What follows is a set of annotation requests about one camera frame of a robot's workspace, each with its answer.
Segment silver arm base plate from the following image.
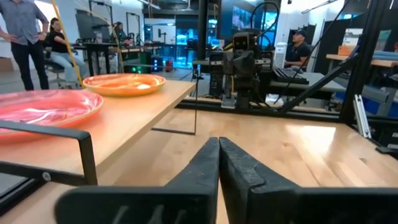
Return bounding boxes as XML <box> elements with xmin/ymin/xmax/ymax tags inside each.
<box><xmin>221</xmin><ymin>95</ymin><xmax>236</xmax><ymax>109</ymax></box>

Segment black table edge clamp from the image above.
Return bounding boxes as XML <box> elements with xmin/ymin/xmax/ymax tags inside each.
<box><xmin>374</xmin><ymin>146</ymin><xmax>398</xmax><ymax>156</ymax></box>

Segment cardboard box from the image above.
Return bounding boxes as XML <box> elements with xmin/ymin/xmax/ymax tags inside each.
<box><xmin>0</xmin><ymin>57</ymin><xmax>14</xmax><ymax>73</ymax></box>

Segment large display screen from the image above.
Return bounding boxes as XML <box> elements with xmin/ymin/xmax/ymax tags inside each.
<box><xmin>217</xmin><ymin>0</ymin><xmax>282</xmax><ymax>52</ymax></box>

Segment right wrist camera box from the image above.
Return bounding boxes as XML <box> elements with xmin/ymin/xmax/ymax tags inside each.
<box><xmin>232</xmin><ymin>32</ymin><xmax>255</xmax><ymax>51</ymax></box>

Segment computer with green lights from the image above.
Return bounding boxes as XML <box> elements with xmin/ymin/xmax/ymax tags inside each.
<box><xmin>123</xmin><ymin>51</ymin><xmax>153</xmax><ymax>75</ymax></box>

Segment grey desk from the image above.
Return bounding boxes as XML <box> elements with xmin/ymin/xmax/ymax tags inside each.
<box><xmin>269</xmin><ymin>72</ymin><xmax>348</xmax><ymax>102</ymax></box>

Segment white board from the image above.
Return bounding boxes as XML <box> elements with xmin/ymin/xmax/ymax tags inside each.
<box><xmin>144</xmin><ymin>17</ymin><xmax>177</xmax><ymax>45</ymax></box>

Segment blue-grey office chair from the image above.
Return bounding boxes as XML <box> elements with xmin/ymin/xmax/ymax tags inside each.
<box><xmin>43</xmin><ymin>57</ymin><xmax>68</xmax><ymax>89</ymax></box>

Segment dark computer monitor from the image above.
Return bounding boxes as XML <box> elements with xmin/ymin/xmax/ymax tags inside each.
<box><xmin>75</xmin><ymin>12</ymin><xmax>112</xmax><ymax>43</ymax></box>

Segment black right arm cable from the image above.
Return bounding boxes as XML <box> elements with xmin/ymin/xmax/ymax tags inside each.
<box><xmin>249</xmin><ymin>1</ymin><xmax>280</xmax><ymax>42</ymax></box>

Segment wooden shelf with black legs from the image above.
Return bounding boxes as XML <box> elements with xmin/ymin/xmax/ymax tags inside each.
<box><xmin>0</xmin><ymin>79</ymin><xmax>200</xmax><ymax>187</ymax></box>

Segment yellow cord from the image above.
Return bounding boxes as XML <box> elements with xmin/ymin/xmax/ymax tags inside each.
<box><xmin>50</xmin><ymin>0</ymin><xmax>85</xmax><ymax>89</ymax></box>

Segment white tower appliance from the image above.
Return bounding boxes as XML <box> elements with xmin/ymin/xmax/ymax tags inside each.
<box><xmin>275</xmin><ymin>42</ymin><xmax>289</xmax><ymax>68</ymax></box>

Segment person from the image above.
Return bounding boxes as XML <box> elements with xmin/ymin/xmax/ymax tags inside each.
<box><xmin>284</xmin><ymin>28</ymin><xmax>312</xmax><ymax>70</ymax></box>
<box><xmin>0</xmin><ymin>0</ymin><xmax>50</xmax><ymax>91</ymax></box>
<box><xmin>45</xmin><ymin>17</ymin><xmax>89</xmax><ymax>90</ymax></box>
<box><xmin>111</xmin><ymin>21</ymin><xmax>134</xmax><ymax>47</ymax></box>

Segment silver aluminium extrusion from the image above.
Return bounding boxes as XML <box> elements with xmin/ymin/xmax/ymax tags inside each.
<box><xmin>353</xmin><ymin>94</ymin><xmax>373</xmax><ymax>139</ymax></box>

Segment black display stand post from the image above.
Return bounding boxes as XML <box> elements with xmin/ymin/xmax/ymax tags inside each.
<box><xmin>197</xmin><ymin>0</ymin><xmax>210</xmax><ymax>80</ymax></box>

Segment orange box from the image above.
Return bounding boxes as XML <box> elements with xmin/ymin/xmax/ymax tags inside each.
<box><xmin>338</xmin><ymin>45</ymin><xmax>358</xmax><ymax>57</ymax></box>

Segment black desk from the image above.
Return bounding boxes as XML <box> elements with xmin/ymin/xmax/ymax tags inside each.
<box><xmin>72</xmin><ymin>42</ymin><xmax>162</xmax><ymax>75</ymax></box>

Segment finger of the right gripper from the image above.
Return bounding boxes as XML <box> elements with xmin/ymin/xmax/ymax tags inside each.
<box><xmin>243</xmin><ymin>50</ymin><xmax>260</xmax><ymax>76</ymax></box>
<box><xmin>223</xmin><ymin>50</ymin><xmax>244</xmax><ymax>76</ymax></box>

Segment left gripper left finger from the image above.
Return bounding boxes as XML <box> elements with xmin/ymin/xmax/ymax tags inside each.
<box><xmin>54</xmin><ymin>136</ymin><xmax>221</xmax><ymax>224</ymax></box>

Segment storage bench with wooden top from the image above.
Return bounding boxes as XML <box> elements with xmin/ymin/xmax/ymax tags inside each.
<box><xmin>325</xmin><ymin>27</ymin><xmax>398</xmax><ymax>121</ymax></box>

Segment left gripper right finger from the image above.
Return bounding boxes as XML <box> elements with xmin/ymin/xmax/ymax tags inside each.
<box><xmin>219</xmin><ymin>136</ymin><xmax>398</xmax><ymax>224</ymax></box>

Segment black metal rig frame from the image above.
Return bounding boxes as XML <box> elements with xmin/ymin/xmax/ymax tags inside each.
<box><xmin>175</xmin><ymin>0</ymin><xmax>398</xmax><ymax>147</ymax></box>

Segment orange translucent plate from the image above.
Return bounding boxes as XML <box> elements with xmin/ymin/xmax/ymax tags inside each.
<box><xmin>82</xmin><ymin>73</ymin><xmax>167</xmax><ymax>98</ymax></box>

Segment black keyboard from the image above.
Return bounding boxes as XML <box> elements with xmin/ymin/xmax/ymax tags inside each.
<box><xmin>272</xmin><ymin>67</ymin><xmax>310</xmax><ymax>85</ymax></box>

